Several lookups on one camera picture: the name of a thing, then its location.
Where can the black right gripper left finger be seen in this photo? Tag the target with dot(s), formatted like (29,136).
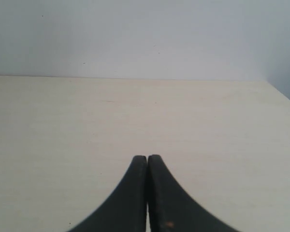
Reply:
(126,208)

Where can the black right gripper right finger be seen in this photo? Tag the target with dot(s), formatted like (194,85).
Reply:
(171,209)

